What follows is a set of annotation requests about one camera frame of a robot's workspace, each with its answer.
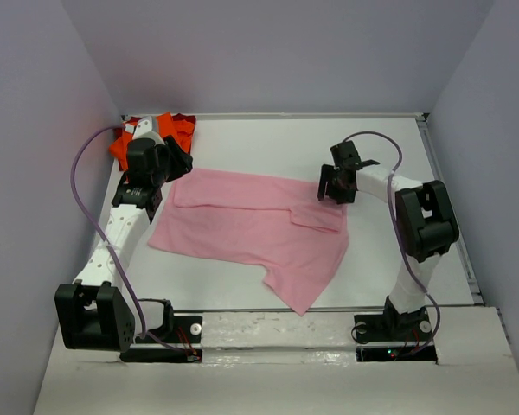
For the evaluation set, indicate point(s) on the orange folded t shirt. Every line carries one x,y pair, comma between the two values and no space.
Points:
173,127

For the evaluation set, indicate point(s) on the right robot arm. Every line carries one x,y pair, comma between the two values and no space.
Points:
424,224

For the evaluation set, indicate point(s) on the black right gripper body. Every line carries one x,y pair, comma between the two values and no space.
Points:
336,189

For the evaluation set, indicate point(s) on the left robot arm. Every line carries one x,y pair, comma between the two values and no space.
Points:
100,310

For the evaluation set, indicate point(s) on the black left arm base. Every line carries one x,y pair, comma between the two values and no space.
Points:
173,337

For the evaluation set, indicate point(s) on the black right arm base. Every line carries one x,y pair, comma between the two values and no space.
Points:
375,343

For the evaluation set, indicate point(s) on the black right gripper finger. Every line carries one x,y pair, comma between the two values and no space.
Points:
364,164
325,185

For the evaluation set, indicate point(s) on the pink t shirt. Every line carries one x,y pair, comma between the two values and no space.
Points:
274,222

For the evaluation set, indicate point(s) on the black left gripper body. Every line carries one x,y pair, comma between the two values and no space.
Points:
171,163

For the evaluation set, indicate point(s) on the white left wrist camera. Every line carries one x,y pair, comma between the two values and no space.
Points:
146,128

